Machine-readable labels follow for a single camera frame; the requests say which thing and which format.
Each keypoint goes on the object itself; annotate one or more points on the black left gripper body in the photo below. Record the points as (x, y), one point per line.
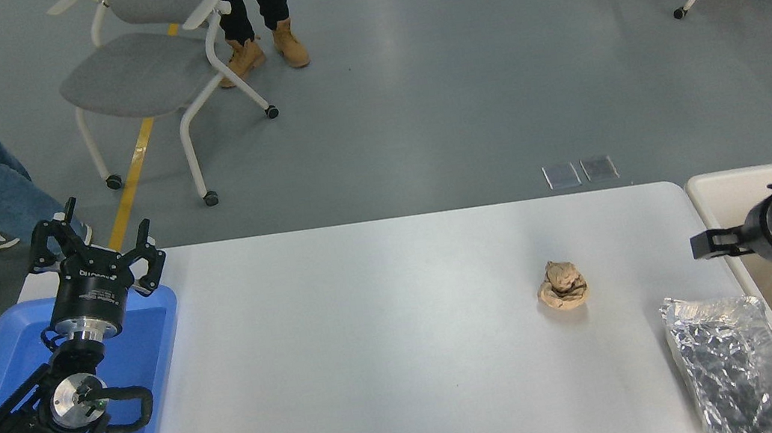
(91, 292)

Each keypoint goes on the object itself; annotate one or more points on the clear floor plate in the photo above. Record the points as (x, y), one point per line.
(599, 168)
(562, 176)

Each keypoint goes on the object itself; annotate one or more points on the crumpled tan paper ball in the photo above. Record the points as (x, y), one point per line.
(563, 285)

